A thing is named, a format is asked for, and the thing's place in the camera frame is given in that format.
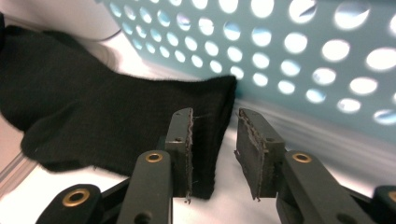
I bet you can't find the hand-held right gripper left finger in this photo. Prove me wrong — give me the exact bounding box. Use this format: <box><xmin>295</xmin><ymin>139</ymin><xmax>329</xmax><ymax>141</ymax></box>
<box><xmin>116</xmin><ymin>107</ymin><xmax>194</xmax><ymax>224</ymax></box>

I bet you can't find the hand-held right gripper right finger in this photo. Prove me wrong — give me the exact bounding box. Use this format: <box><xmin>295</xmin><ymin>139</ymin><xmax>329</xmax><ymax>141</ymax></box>
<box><xmin>233</xmin><ymin>107</ymin><xmax>375</xmax><ymax>224</ymax></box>

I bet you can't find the light blue perforated basket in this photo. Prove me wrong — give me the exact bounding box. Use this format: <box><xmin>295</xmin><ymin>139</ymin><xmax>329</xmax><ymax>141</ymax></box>
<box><xmin>102</xmin><ymin>0</ymin><xmax>396</xmax><ymax>144</ymax></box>

